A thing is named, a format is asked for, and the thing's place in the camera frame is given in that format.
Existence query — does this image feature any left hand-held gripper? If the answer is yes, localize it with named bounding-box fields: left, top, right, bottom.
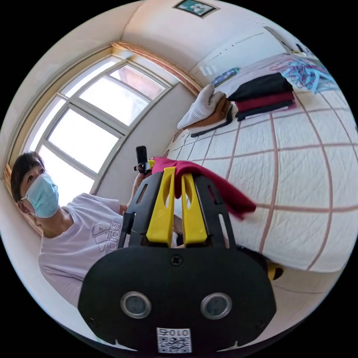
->
left=134, top=159, right=156, bottom=176

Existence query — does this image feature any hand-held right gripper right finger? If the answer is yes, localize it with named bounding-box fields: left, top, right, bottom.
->
left=181, top=175, right=208, bottom=249

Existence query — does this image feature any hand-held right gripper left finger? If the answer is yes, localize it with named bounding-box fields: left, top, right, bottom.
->
left=145, top=166, right=177, bottom=249

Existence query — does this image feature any red short sleeve shirt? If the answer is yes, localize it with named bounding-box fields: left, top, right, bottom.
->
left=151, top=157, right=257, bottom=221

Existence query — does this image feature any person's left forearm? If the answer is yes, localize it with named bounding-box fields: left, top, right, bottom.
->
left=123, top=180, right=144, bottom=215

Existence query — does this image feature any pile of white and brown clothes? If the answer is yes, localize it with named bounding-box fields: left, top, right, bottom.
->
left=177, top=84, right=234, bottom=138

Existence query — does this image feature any window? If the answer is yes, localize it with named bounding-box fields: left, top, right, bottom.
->
left=8, top=42, right=181, bottom=196

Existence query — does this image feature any person's body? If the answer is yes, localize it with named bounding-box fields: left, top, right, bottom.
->
left=4, top=151, right=135, bottom=308

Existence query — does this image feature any bed with pink checked quilt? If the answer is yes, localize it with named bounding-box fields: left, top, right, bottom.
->
left=165, top=53, right=356, bottom=273

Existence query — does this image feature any pile of dark clothes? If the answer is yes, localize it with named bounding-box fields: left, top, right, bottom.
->
left=227, top=72, right=298, bottom=122

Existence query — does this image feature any heap of blue clothes hangers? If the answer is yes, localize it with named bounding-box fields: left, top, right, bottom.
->
left=270, top=57, right=340, bottom=94

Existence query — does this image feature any framed wall picture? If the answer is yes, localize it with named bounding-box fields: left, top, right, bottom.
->
left=173, top=0, right=220, bottom=19

